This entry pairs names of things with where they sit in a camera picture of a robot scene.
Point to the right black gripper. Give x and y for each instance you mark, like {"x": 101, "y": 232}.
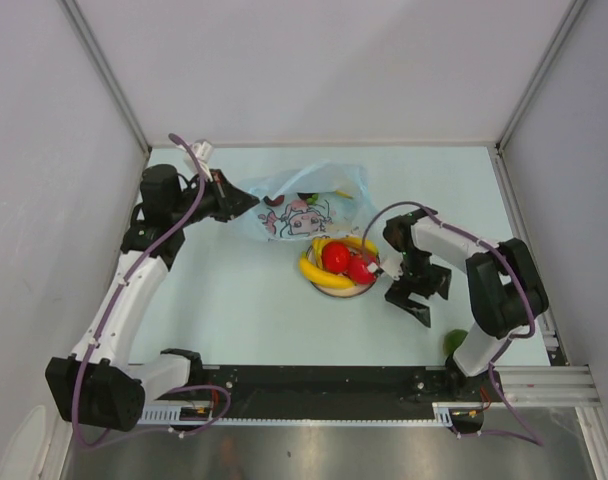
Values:
{"x": 440, "y": 282}

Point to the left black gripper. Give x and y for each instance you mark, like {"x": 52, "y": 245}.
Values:
{"x": 229, "y": 201}

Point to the red fake pepper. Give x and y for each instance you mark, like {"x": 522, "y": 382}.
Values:
{"x": 358, "y": 272}

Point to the red fake apple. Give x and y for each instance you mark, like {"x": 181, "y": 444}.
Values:
{"x": 335, "y": 257}

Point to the light blue plastic bag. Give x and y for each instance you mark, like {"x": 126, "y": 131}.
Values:
{"x": 344, "y": 205}

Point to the yellow fake banana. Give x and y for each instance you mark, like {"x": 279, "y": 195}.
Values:
{"x": 321, "y": 277}

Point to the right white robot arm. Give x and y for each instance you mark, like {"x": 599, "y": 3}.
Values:
{"x": 506, "y": 292}

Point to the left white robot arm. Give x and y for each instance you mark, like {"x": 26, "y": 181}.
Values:
{"x": 149, "y": 249}

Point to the dark brown fake fruit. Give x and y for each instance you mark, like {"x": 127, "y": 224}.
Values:
{"x": 274, "y": 202}

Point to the white plate with red characters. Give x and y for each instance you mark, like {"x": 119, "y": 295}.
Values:
{"x": 357, "y": 290}

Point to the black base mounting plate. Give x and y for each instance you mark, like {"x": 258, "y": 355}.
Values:
{"x": 345, "y": 387}

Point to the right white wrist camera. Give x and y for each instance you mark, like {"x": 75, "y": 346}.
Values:
{"x": 388, "y": 266}

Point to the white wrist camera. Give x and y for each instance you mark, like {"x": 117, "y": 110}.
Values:
{"x": 201, "y": 151}
{"x": 388, "y": 266}

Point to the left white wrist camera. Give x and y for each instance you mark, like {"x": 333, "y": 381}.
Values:
{"x": 201, "y": 151}

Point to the aluminium frame front rail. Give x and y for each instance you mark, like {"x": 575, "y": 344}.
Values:
{"x": 534, "y": 385}

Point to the white slotted cable duct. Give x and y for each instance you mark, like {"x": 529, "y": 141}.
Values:
{"x": 193, "y": 414}

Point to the left aluminium corner post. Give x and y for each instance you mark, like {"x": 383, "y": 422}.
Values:
{"x": 90, "y": 44}

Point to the aluminium corner post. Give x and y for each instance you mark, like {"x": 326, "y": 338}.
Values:
{"x": 90, "y": 44}
{"x": 544, "y": 66}

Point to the right aluminium corner post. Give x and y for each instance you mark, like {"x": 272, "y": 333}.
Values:
{"x": 544, "y": 66}

